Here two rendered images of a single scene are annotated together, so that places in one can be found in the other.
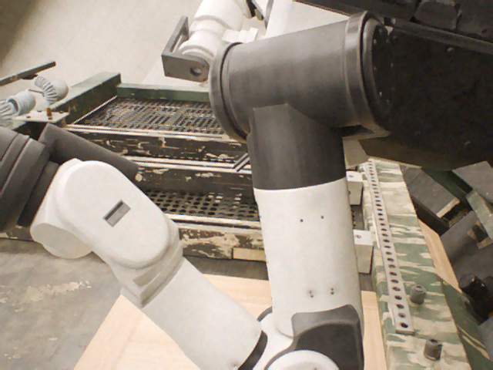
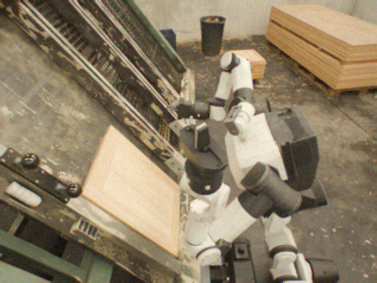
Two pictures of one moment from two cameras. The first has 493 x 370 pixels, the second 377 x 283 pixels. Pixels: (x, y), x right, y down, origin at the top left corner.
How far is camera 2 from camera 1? 66 cm
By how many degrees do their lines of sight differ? 38
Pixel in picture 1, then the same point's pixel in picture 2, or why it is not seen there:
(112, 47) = not seen: outside the picture
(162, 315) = (199, 226)
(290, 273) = (230, 231)
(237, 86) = (267, 188)
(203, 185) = (135, 86)
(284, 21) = (273, 157)
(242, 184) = (150, 98)
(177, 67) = (230, 126)
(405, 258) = not seen: hidden behind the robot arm
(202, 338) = (201, 235)
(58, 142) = not seen: hidden behind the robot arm
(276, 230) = (238, 221)
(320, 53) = (289, 201)
